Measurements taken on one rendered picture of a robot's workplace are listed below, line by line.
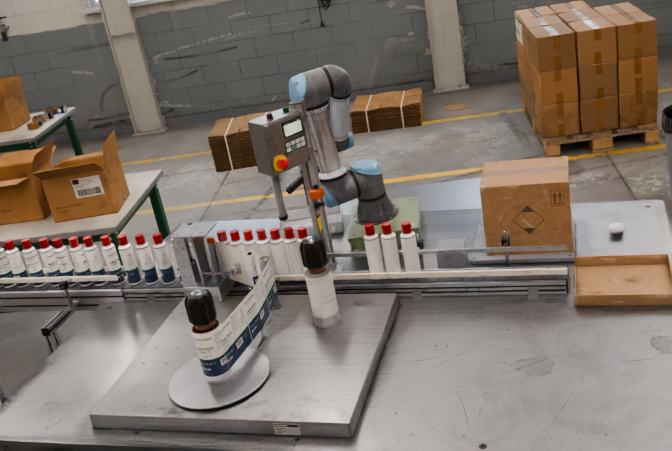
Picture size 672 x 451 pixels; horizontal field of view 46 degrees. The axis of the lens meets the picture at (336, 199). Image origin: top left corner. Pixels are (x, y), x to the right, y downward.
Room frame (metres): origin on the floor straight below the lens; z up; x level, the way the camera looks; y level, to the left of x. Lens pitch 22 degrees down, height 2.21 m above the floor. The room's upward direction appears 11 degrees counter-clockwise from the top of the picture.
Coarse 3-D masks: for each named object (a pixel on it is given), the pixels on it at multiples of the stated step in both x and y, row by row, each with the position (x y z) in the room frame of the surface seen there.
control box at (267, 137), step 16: (272, 112) 2.71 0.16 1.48; (256, 128) 2.62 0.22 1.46; (272, 128) 2.60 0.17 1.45; (304, 128) 2.67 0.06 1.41; (256, 144) 2.63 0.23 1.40; (272, 144) 2.59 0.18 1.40; (256, 160) 2.65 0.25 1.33; (272, 160) 2.58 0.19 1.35; (288, 160) 2.62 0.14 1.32; (304, 160) 2.66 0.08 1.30
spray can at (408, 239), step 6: (402, 222) 2.46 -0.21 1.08; (408, 222) 2.45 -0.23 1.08; (402, 228) 2.44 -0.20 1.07; (408, 228) 2.44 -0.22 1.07; (402, 234) 2.45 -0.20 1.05; (408, 234) 2.44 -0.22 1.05; (414, 234) 2.44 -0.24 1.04; (402, 240) 2.44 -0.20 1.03; (408, 240) 2.43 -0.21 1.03; (414, 240) 2.43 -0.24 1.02; (402, 246) 2.44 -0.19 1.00; (408, 246) 2.43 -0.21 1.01; (414, 246) 2.43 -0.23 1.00; (408, 252) 2.43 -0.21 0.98; (414, 252) 2.43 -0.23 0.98; (408, 258) 2.43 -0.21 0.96; (414, 258) 2.43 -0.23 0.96; (408, 264) 2.43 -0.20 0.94; (414, 264) 2.43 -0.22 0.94; (408, 270) 2.43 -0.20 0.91; (414, 270) 2.43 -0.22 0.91; (420, 270) 2.44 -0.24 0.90
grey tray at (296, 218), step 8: (328, 208) 3.23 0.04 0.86; (336, 208) 3.23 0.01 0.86; (288, 216) 3.24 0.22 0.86; (296, 216) 3.24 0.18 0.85; (304, 216) 3.24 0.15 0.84; (328, 216) 3.21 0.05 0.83; (336, 216) 3.20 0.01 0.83; (280, 224) 3.14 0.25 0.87; (288, 224) 3.21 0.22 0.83; (296, 224) 3.19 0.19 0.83; (304, 224) 3.17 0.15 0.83; (312, 224) 3.16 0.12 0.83; (328, 224) 3.03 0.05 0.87; (336, 224) 3.03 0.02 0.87; (280, 232) 3.05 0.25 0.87; (296, 232) 3.04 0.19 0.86; (312, 232) 3.04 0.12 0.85; (336, 232) 3.03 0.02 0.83
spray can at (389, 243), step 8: (384, 224) 2.47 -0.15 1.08; (384, 232) 2.46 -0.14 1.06; (392, 232) 2.47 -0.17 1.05; (384, 240) 2.45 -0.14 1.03; (392, 240) 2.45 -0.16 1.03; (384, 248) 2.46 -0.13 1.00; (392, 248) 2.45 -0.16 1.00; (384, 256) 2.47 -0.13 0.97; (392, 256) 2.45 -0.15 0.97; (392, 264) 2.45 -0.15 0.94
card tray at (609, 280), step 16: (576, 256) 2.39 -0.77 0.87; (592, 256) 2.37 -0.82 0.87; (608, 256) 2.36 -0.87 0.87; (624, 256) 2.34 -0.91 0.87; (640, 256) 2.32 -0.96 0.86; (656, 256) 2.31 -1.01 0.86; (576, 272) 2.35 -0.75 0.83; (592, 272) 2.33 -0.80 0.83; (608, 272) 2.31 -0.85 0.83; (624, 272) 2.29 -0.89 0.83; (640, 272) 2.27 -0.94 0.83; (656, 272) 2.25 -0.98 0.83; (576, 288) 2.25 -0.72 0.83; (592, 288) 2.23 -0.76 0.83; (608, 288) 2.21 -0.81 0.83; (624, 288) 2.20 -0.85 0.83; (640, 288) 2.18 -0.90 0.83; (656, 288) 2.16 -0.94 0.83; (576, 304) 2.15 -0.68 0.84; (592, 304) 2.13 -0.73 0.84; (608, 304) 2.12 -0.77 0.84; (624, 304) 2.10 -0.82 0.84; (640, 304) 2.09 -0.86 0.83; (656, 304) 2.07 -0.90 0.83
